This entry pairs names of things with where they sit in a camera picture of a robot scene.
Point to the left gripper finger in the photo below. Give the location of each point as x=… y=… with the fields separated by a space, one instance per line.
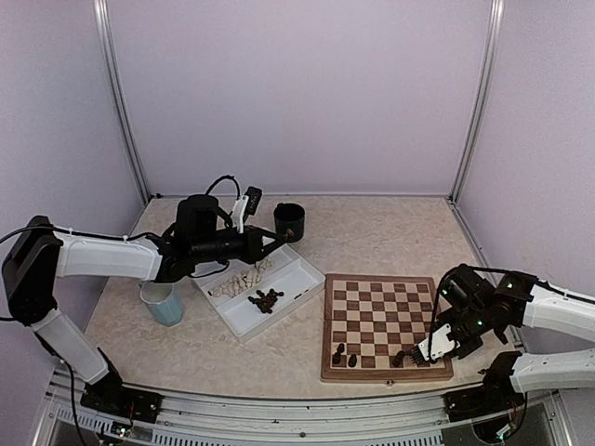
x=269 y=248
x=270 y=235

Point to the left aluminium frame post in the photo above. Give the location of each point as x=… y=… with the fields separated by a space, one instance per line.
x=102 y=18

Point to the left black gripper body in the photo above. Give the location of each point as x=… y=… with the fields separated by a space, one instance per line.
x=209 y=247

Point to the right aluminium frame post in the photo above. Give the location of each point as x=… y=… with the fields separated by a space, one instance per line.
x=497 y=11

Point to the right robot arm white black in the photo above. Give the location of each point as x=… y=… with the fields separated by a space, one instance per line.
x=520 y=300

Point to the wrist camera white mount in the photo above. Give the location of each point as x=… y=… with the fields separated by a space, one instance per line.
x=244 y=207
x=435 y=346

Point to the light blue cup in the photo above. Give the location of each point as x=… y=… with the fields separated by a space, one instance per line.
x=162 y=301

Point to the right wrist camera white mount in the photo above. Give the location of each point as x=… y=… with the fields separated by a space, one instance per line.
x=435 y=346

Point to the white divided plastic tray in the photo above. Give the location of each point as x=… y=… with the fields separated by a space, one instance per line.
x=291 y=274

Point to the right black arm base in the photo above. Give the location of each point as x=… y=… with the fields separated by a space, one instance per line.
x=494 y=394

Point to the pile of dark chess pieces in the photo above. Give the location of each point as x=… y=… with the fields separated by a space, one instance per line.
x=265 y=302

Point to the dark chess piece pair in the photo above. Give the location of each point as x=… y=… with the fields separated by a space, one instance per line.
x=306 y=292

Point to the pile of white chess pieces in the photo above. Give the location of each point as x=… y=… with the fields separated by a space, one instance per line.
x=243 y=280

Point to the aluminium frame post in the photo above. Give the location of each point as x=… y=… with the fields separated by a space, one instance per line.
x=497 y=11
x=102 y=18

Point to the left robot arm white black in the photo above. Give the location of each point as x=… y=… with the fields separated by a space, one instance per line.
x=202 y=232

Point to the dark green cup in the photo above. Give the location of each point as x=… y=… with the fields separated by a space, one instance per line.
x=289 y=216

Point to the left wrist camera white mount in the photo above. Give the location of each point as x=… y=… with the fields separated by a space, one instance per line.
x=244 y=207

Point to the wooden chess board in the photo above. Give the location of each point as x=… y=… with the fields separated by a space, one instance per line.
x=375 y=317

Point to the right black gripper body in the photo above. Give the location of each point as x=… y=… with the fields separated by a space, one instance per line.
x=474 y=323

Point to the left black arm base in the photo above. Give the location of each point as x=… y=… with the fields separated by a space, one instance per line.
x=109 y=395

